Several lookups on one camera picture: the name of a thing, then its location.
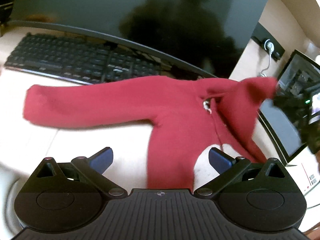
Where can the black desk socket strip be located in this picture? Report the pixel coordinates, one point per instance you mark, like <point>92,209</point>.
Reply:
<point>264,39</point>

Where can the black keyboard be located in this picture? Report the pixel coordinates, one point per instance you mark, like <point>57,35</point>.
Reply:
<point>81,61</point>

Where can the large black monitor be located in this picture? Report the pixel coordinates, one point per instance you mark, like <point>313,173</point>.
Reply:
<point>198,36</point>

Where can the black computer case glass panel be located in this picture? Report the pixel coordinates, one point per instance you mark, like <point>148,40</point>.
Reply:
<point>300,71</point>

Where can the red hooded sweater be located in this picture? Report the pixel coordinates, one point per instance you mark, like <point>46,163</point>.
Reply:
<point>187,117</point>

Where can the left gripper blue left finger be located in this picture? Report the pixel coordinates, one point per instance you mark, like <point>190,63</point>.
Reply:
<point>92,170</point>

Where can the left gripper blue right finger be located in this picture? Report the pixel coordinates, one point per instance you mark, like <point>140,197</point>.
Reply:
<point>228,168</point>

